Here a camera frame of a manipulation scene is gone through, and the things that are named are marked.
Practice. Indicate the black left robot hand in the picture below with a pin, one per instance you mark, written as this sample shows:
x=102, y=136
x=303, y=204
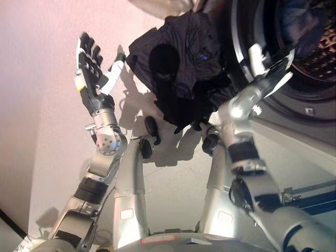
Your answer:
x=90, y=76

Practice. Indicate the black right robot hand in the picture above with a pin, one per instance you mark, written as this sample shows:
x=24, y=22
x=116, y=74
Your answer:
x=267, y=76

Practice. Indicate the dark blue garment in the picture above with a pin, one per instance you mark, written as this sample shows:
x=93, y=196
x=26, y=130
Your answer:
x=304, y=26

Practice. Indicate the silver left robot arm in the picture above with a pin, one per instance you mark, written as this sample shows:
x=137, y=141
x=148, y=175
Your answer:
x=105, y=162

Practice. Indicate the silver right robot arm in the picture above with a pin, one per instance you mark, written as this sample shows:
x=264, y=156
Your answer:
x=241, y=128

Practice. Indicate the dark grey washing machine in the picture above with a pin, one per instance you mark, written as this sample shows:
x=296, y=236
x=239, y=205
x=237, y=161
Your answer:
x=288, y=110

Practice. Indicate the black fleece garment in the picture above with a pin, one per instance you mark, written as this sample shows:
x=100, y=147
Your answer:
x=164, y=61

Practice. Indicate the black jacket garment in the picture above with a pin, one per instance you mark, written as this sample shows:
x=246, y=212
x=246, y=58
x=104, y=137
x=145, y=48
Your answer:
x=199, y=34

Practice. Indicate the silver right robot leg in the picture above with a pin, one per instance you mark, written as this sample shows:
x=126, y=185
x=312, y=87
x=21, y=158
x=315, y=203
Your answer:
x=223, y=183

